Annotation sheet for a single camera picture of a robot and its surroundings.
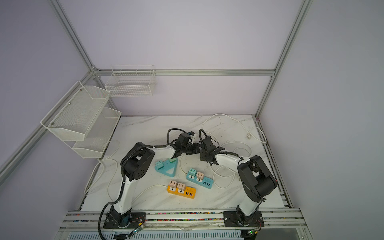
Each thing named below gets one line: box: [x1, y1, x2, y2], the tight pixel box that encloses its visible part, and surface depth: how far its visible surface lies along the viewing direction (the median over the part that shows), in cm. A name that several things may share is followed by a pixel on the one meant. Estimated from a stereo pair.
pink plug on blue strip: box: [196, 171, 204, 180], surface depth 84 cm
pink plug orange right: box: [177, 182, 186, 191], surface depth 80 cm
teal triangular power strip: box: [154, 158, 179, 178], surface depth 90 cm
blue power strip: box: [186, 173, 214, 189], surface depth 86 cm
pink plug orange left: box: [169, 180, 177, 188], surface depth 80 cm
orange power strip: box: [167, 185, 197, 199], surface depth 82 cm
